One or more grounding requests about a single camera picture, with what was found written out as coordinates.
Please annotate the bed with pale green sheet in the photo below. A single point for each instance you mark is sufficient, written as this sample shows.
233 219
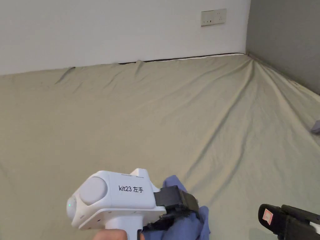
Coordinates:
150 120

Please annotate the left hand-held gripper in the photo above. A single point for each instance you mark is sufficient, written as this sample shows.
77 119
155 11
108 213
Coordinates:
120 200

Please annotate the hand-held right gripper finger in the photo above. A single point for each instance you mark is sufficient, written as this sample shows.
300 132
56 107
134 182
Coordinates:
275 218

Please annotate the beige wall socket plate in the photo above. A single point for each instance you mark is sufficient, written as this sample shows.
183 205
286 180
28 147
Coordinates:
214 17

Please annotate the blue cloth garment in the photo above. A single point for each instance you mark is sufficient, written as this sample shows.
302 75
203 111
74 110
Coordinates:
185 228

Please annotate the person's left hand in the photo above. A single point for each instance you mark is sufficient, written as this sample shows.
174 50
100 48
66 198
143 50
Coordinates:
117 235

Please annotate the grey cloth piece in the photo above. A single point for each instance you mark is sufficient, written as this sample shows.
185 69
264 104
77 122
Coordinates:
316 128

